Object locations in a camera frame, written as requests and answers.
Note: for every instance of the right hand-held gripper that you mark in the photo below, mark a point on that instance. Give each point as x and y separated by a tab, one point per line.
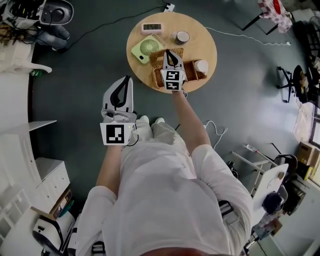
172	80

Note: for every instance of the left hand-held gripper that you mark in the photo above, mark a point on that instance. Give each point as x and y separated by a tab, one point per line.
115	133

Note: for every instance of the person's left forearm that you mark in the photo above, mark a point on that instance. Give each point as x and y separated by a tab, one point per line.
110	167

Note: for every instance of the person's right forearm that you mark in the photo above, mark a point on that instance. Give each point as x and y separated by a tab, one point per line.
190	120

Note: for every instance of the wicker basket tray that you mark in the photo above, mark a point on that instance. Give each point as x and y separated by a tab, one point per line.
191	72

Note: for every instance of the green portable fan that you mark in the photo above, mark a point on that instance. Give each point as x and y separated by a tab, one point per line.
147	48

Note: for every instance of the white cup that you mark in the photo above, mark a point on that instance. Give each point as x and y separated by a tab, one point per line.
201	67

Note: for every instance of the pink digital clock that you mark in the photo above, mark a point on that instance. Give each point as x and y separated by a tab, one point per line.
152	27

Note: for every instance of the white power strip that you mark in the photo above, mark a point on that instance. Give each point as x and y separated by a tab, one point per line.
170	7

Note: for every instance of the green drink can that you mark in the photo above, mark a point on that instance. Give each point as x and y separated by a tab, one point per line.
36	72

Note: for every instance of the grey folded cloth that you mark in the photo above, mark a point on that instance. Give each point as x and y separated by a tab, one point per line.
53	36

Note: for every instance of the white domed device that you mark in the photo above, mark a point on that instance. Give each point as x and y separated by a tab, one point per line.
57	12

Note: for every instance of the white plastic chair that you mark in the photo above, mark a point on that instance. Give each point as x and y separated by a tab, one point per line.
17	60

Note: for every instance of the white drawer cabinet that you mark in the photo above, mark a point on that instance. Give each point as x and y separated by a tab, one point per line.
53	182

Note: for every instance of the person's white clothed body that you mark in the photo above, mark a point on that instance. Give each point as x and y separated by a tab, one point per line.
170	195

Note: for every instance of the table with patterned cloth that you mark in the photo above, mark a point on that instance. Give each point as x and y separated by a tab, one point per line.
275	15

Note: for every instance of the clear plastic bottle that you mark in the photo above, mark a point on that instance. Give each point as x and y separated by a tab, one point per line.
251	148

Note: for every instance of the black office chair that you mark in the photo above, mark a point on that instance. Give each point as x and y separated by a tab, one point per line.
297	82

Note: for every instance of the white and black device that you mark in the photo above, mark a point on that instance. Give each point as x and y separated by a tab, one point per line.
50	232

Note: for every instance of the white board stand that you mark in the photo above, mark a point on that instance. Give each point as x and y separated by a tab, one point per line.
271	185

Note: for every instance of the metal frame rack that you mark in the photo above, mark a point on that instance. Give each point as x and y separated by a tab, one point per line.
252	161

